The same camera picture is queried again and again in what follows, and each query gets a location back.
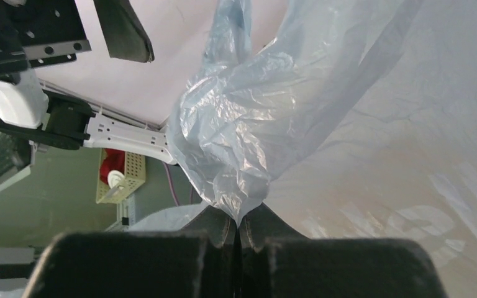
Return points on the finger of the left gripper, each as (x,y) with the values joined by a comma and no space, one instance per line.
(124,34)

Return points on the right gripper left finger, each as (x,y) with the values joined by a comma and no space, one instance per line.
(195,261)

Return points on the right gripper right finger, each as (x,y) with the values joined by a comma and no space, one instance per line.
(278,261)

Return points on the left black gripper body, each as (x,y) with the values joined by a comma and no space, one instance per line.
(39,33)

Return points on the blue plastic trash bag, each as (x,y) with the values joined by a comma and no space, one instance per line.
(358,120)

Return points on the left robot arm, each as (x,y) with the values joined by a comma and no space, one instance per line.
(41,115)

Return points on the yellow perforated basket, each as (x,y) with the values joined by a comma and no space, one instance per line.
(120,174)

